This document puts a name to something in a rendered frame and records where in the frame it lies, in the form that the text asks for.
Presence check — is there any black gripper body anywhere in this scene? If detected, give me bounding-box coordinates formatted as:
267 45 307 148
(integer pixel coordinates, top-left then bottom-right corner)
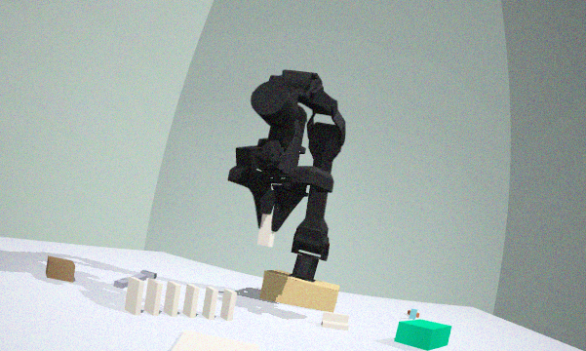
228 132 334 193

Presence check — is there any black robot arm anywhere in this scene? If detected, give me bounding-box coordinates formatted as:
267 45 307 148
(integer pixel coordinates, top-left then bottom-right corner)
236 69 345 283

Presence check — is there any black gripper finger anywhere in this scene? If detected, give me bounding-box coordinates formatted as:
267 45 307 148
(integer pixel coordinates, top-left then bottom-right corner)
271 184 309 232
245 183 275 229

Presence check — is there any grey flat bar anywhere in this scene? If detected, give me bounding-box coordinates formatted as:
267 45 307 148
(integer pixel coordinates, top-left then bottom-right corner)
113 273 147 289

